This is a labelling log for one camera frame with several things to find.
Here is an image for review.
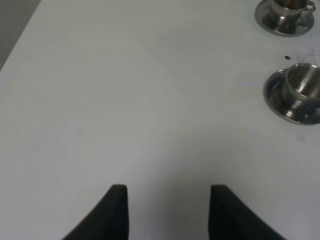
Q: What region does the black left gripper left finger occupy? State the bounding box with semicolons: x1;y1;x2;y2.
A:
64;184;130;240

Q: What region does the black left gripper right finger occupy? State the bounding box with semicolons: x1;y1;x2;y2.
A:
208;185;284;240

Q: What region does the near stainless steel saucer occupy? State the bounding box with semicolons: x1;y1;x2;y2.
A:
263;68;320;125

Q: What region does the stainless steel saucer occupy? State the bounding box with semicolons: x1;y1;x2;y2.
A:
254;0;315;37
263;68;320;125

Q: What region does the near stainless steel teacup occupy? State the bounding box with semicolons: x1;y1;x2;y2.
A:
281;63;320;112

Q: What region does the stainless steel teacup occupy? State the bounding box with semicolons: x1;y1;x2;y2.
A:
269;0;316;25
281;63;320;112

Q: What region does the far stainless steel saucer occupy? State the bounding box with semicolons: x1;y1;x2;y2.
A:
254;0;315;37

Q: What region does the far stainless steel teacup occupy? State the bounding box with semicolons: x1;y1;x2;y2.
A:
269;0;316;25

